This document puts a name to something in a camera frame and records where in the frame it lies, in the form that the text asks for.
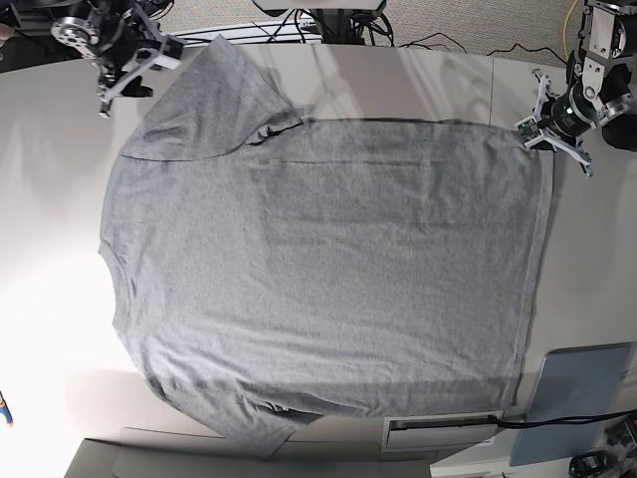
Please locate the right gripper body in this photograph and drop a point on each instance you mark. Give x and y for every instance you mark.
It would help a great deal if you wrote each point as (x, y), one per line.
(135, 47)

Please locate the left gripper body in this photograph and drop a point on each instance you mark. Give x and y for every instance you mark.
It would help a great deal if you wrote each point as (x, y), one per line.
(558, 122)

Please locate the grey T-shirt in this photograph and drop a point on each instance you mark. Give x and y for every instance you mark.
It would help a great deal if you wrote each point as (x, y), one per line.
(269, 269)

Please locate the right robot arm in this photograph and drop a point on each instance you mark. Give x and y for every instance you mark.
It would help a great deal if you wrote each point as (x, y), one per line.
(81, 25)

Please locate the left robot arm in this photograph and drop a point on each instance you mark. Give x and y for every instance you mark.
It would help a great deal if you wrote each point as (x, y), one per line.
(600, 87)

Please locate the blue grey tablet pad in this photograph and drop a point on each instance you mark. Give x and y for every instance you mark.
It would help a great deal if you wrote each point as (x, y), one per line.
(572, 382)

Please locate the black camera stand base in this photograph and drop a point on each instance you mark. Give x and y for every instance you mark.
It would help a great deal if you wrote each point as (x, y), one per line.
(336, 22)

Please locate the white table cable tray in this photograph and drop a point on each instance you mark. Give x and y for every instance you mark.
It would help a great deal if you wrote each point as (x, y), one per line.
(444, 431)

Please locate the blue orange tool handle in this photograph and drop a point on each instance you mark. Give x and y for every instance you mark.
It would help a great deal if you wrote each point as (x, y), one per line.
(5, 411)

